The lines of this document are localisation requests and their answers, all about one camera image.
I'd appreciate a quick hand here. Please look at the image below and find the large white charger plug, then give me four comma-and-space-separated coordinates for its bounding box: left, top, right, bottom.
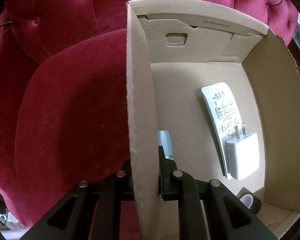
225, 122, 260, 180

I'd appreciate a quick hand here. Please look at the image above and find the white and teal tube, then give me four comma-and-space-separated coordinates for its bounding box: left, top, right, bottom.
158, 130, 174, 160

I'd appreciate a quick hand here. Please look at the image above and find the white remote control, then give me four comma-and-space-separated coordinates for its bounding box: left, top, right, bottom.
200, 82, 242, 179

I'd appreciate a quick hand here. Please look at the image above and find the cardboard box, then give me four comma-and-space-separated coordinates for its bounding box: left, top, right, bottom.
126, 0, 300, 239

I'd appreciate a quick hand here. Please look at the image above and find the red velvet tufted armchair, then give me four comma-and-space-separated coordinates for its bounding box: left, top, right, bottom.
0, 0, 298, 239

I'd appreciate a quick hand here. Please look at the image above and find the black cable on armrest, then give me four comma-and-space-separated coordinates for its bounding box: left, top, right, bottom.
0, 21, 15, 47

